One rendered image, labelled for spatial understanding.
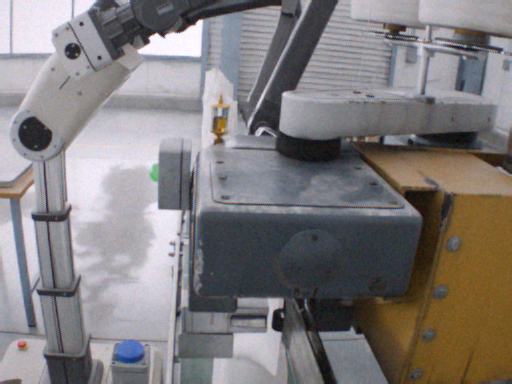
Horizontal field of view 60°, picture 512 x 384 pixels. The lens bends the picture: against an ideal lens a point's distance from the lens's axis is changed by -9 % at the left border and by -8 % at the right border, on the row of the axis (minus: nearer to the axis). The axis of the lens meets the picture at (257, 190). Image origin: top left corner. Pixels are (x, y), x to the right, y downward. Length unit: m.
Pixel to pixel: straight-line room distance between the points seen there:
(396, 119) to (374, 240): 0.27
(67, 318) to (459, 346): 1.23
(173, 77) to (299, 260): 7.83
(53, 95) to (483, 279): 1.02
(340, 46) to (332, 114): 7.87
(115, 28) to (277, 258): 0.66
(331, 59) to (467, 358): 7.89
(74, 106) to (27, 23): 7.50
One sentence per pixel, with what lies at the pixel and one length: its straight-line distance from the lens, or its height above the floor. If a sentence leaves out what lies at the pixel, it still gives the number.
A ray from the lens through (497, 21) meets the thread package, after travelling 0.60.
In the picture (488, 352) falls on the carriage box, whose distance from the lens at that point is 0.77.
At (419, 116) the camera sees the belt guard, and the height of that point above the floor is 1.39.
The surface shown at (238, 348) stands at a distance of 1.08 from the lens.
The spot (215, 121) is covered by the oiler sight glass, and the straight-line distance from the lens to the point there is 0.69.
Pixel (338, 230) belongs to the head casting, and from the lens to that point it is 0.48.
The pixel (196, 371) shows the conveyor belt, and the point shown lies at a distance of 1.70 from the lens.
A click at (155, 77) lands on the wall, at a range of 8.28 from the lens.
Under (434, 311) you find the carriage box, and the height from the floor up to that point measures 1.17.
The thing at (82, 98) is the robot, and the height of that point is 1.31.
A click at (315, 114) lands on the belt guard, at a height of 1.40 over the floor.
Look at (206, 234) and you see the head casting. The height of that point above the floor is 1.31.
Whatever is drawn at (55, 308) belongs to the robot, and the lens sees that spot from 1.61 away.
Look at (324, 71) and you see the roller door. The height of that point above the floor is 0.82.
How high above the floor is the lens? 1.50
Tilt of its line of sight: 19 degrees down
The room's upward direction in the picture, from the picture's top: 5 degrees clockwise
